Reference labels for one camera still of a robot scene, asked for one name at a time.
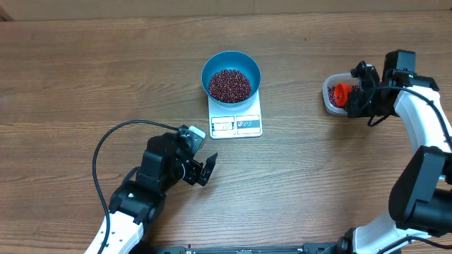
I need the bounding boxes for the red adzuki beans in bowl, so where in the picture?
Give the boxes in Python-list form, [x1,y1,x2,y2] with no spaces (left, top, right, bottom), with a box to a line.
[208,69,252,104]

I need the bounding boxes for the blue bowl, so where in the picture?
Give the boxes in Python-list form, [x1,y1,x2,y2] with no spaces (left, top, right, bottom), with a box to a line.
[201,51,261,106]

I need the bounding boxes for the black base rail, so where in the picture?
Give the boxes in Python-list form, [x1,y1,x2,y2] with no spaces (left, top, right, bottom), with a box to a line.
[130,243,353,254]

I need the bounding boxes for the red adzuki beans in container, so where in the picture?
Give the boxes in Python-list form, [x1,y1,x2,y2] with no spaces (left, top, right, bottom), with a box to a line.
[327,85,359,107]

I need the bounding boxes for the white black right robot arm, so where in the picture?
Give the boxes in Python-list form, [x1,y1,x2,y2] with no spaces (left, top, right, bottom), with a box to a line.
[324,49,451,253]

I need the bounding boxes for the white digital kitchen scale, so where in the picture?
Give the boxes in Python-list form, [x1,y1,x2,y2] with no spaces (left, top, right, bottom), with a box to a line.
[208,91,263,139]

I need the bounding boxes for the clear plastic bean container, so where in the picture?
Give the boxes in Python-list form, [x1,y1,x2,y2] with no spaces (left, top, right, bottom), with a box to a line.
[322,73,359,116]

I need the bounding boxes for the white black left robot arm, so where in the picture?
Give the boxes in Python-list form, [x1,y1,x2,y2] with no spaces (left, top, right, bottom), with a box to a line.
[86,125,218,253]

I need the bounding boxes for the orange plastic measuring scoop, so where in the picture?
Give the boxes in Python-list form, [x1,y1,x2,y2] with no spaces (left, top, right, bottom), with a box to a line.
[333,83,352,108]

